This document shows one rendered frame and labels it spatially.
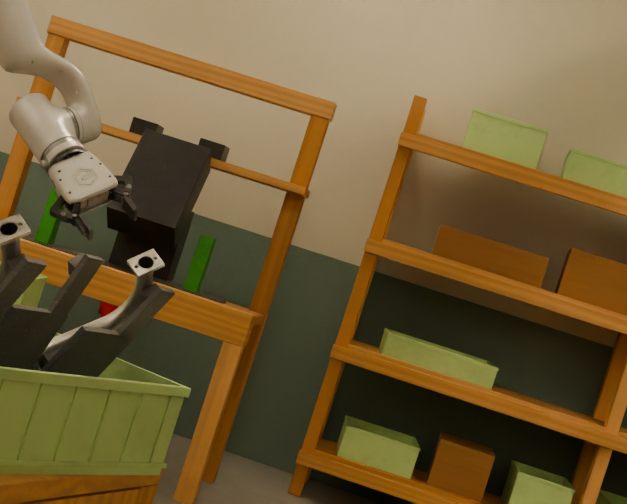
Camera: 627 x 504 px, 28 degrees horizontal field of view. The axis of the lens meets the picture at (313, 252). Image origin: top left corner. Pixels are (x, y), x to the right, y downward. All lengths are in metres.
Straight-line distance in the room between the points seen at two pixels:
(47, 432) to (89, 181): 0.50
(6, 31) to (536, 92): 5.18
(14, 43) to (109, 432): 0.75
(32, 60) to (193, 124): 4.96
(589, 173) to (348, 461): 1.97
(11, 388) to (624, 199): 5.05
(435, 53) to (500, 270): 1.39
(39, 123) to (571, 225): 5.16
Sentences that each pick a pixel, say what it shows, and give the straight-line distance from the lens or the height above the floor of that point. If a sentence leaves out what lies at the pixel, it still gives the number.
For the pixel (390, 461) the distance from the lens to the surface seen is 6.72.
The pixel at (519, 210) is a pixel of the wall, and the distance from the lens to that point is 7.23.
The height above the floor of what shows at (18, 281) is 1.09.
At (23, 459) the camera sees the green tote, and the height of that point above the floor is 0.82.
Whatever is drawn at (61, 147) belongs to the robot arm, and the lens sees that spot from 2.37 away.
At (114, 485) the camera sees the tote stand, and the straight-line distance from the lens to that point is 2.30.
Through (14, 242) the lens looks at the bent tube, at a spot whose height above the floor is 1.14.
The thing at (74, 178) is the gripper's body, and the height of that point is 1.26.
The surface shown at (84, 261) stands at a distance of 2.14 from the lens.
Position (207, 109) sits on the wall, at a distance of 7.35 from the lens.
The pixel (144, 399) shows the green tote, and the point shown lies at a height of 0.93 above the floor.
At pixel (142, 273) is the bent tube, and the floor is 1.14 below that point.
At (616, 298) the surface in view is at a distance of 6.76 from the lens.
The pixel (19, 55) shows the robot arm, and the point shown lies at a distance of 2.42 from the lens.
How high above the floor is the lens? 1.28
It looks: level
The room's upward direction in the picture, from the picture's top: 18 degrees clockwise
